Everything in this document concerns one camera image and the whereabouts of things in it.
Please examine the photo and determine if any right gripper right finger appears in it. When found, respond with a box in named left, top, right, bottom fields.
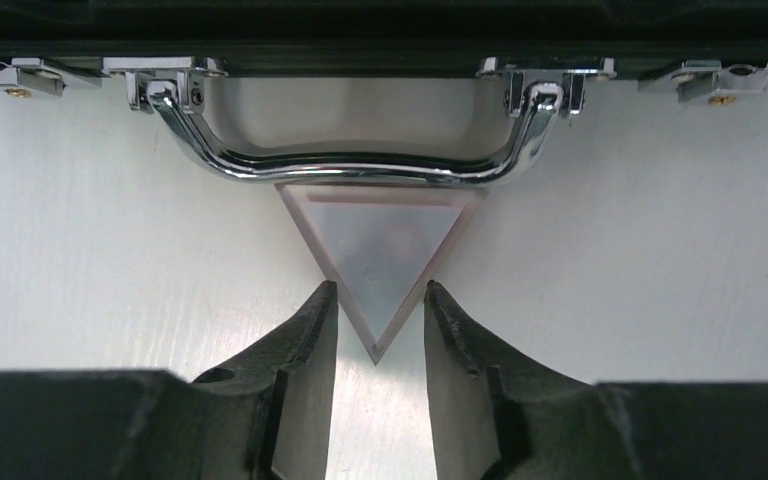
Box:
left=424, top=281, right=768, bottom=479

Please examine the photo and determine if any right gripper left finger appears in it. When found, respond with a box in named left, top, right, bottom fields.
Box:
left=0, top=281, right=338, bottom=479

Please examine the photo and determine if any black aluminium poker case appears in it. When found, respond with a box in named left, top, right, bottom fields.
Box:
left=0, top=1, right=768, bottom=187

